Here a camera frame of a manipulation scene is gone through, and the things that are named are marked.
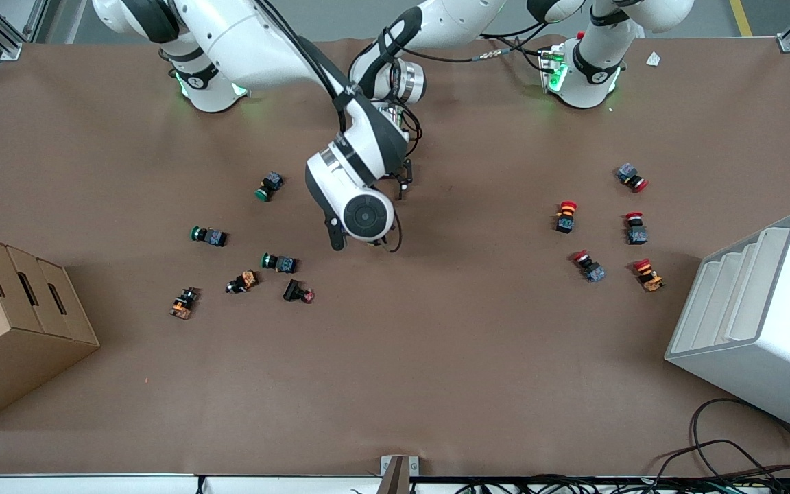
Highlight brown paper table cover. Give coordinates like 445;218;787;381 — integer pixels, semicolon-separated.
0;34;790;478

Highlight red mushroom button black block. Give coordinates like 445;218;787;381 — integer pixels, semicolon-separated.
555;200;579;234

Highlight red mushroom button grey block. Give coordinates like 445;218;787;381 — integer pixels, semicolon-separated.
616;163;649;193
571;250;607;283
625;212;649;246

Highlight red mushroom button orange block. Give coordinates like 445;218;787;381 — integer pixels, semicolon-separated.
634;258;665;293

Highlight brown cardboard box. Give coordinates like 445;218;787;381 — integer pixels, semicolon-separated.
0;229;101;432

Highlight white foam stepped box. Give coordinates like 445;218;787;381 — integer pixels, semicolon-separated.
665;212;790;441

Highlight green push button switch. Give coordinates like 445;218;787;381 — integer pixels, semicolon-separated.
190;225;228;248
255;172;285;202
261;252;298;274

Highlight black switch with red lens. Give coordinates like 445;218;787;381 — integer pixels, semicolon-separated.
283;279;315;304

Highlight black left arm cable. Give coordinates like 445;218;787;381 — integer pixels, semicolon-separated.
395;21;588;67

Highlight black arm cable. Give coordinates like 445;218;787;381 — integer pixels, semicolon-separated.
251;0;368;131
395;21;588;67

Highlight black orange selector switch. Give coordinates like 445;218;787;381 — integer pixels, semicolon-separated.
169;287;201;320
226;270;260;294

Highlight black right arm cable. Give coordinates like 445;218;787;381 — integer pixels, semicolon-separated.
251;0;368;131

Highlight black base cable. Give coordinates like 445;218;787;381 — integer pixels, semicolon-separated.
505;38;548;73

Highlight grey metal bracket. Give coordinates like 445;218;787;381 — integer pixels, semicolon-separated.
380;455;420;494

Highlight black cable bundle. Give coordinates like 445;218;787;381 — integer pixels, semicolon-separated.
453;439;790;494

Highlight white table edge rail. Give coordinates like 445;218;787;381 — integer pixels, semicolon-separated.
0;473;382;494

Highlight black looping cable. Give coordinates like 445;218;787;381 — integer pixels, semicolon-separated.
690;398;790;481

